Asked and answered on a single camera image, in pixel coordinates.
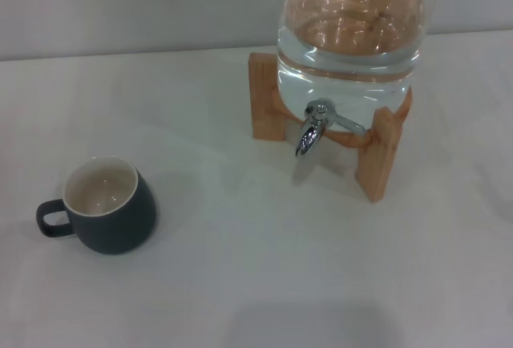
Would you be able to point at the wooden dispenser stand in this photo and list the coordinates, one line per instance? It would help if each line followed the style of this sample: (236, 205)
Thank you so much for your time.
(262, 95)

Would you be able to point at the chrome faucet with lever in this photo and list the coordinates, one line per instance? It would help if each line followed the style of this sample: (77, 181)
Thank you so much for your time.
(308, 135)

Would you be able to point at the glass water dispenser jar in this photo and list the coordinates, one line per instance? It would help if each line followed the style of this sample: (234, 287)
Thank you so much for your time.
(348, 63)

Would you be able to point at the black ceramic cup white inside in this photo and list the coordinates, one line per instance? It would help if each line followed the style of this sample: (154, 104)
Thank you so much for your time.
(120, 227)

